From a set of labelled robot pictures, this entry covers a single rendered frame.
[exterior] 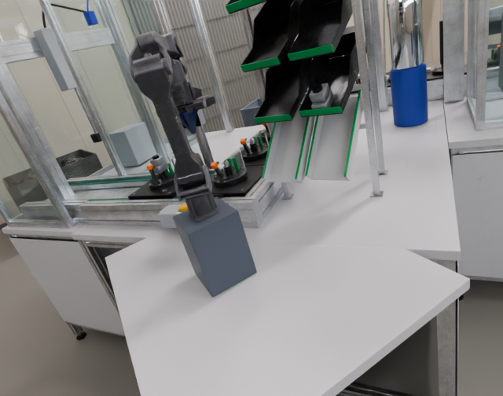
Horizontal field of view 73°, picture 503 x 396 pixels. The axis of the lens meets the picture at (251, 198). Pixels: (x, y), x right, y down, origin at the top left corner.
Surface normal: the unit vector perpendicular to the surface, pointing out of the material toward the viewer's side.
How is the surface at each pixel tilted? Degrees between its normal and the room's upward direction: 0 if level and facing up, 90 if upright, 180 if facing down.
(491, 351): 0
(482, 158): 90
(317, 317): 0
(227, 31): 90
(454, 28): 90
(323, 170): 45
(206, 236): 90
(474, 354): 0
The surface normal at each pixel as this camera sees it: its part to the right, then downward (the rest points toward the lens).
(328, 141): -0.57, -0.28
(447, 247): -0.25, -0.87
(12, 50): 0.88, -0.03
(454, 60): -0.41, 0.48
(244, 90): 0.47, 0.26
